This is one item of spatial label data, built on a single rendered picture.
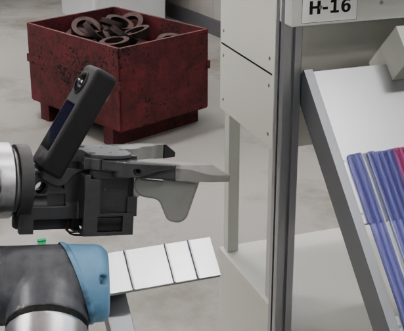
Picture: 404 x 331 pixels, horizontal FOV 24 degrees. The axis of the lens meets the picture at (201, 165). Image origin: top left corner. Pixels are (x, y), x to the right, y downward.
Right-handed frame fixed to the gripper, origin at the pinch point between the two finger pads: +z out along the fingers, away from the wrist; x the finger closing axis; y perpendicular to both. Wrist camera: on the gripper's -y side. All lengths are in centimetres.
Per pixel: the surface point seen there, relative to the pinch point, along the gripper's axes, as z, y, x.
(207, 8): 257, -17, -590
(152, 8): 219, -14, -609
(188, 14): 253, -12, -618
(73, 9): 167, -10, -644
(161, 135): 146, 53, -386
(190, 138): 158, 53, -375
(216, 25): 259, -5, -575
